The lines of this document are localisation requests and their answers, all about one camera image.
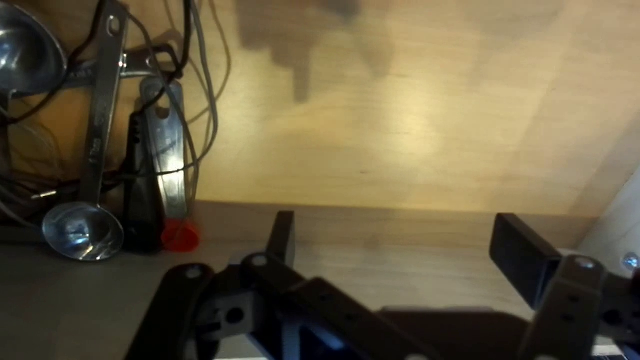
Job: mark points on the open wooden drawer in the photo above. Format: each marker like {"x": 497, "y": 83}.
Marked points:
{"x": 398, "y": 129}

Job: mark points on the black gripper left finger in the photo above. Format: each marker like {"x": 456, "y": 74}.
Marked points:
{"x": 283, "y": 237}

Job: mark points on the round steel measuring spoon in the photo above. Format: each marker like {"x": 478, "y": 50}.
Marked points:
{"x": 83, "y": 230}

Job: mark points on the black handled utensil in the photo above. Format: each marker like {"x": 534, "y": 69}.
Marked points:
{"x": 142, "y": 211}

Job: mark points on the large steel spoon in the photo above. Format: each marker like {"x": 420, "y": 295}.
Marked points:
{"x": 31, "y": 56}

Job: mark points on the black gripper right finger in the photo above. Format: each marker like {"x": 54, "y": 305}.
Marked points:
{"x": 522, "y": 257}

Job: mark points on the silver and red measuring spoon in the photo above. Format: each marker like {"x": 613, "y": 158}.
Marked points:
{"x": 166, "y": 141}

